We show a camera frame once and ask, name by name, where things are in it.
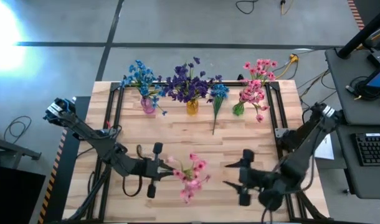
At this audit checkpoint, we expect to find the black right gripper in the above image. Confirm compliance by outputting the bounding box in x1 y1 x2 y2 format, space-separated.
222 149 272 207

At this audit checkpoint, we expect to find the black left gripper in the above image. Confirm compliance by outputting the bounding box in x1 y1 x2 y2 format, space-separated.
135 142 176 199

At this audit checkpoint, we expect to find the purple artificial flower bunch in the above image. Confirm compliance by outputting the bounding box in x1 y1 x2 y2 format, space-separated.
189 74 224 104
173 56 207 103
157 75 191 103

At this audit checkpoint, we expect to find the pink ribbed glass vase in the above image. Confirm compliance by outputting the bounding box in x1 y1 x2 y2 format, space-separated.
140 96 156 114

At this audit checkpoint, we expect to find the green glass vase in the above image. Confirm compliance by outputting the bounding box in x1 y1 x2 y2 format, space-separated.
232 101 245 117

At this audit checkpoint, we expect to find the yellow glass vase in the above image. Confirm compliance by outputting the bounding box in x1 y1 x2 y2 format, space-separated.
186 99 199 116

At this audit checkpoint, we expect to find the white paper sheet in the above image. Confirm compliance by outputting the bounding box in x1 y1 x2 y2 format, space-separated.
313 133 335 161

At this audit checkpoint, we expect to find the black mat hazard stripe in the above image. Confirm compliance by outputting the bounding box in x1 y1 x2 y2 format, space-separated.
346 0 380 32
37 95 92 224

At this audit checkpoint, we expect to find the grey desk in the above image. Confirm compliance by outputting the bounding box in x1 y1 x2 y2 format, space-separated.
325 46 380 126
335 124 380 200

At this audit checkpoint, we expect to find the black keyboard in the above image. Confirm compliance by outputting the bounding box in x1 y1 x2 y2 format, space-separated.
353 133 380 167

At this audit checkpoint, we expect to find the black cabinet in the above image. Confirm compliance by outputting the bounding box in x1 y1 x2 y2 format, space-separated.
0 164 47 224

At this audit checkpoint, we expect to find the grey metal stand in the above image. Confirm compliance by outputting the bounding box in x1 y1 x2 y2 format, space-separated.
0 126 43 161

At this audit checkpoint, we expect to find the black diagonal pole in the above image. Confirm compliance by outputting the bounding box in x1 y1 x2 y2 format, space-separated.
336 4 380 60

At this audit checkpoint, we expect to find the silver mounting bracket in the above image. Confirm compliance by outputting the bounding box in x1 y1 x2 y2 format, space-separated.
274 127 290 139

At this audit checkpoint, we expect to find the black aluminium table frame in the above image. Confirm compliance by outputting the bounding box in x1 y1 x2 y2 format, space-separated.
85 81 326 222

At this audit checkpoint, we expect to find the yellow power cable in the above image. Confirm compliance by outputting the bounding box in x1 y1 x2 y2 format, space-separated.
275 53 300 80

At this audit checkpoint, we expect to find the black coiled desk cable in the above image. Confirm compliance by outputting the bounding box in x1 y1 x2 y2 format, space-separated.
348 76 380 101

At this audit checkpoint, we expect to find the black coiled floor cable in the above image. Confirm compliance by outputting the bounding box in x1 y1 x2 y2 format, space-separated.
2 115 32 144

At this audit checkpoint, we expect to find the yellow cable black plug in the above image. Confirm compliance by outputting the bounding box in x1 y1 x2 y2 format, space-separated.
279 0 295 16

